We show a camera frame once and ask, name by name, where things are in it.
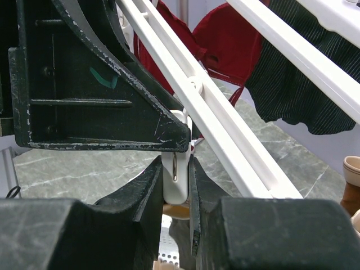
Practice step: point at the red lace bra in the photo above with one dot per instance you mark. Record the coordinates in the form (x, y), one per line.
(226, 44)

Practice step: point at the white clothes rack stand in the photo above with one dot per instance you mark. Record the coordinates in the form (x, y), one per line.
(10, 187)

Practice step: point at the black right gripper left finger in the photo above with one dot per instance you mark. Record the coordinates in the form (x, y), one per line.
(119, 231)

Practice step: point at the white hanger clip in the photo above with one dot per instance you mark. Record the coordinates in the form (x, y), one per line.
(175, 168)

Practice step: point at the olive underwear with beige waistband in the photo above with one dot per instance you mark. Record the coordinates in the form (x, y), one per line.
(179, 231)

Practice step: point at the white perforated plastic tray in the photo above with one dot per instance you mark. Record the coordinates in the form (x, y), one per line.
(168, 249)

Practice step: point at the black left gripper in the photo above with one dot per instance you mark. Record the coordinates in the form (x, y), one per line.
(75, 84)

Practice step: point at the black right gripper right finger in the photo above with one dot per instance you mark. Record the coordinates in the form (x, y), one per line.
(240, 233)

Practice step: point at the black pinstriped underwear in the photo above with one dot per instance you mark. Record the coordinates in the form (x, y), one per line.
(281, 91)

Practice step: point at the white square clip hanger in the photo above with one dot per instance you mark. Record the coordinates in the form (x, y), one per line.
(247, 162)

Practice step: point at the brown underwear with beige waistband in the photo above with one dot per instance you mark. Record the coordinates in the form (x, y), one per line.
(350, 200)

